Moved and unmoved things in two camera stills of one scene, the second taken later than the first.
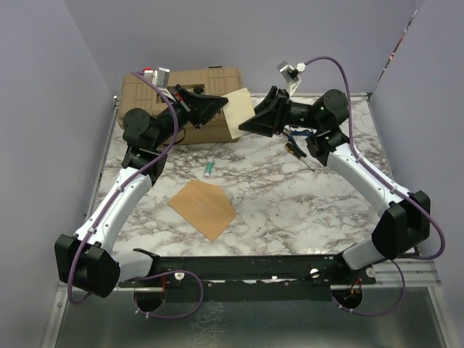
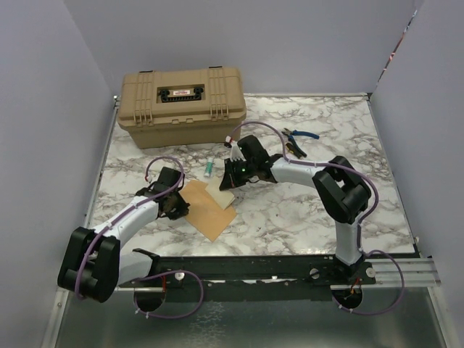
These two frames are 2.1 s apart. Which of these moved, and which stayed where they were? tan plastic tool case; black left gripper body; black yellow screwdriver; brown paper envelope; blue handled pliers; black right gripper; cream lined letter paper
Moved: cream lined letter paper; black right gripper; black left gripper body
Stayed: tan plastic tool case; black yellow screwdriver; blue handled pliers; brown paper envelope
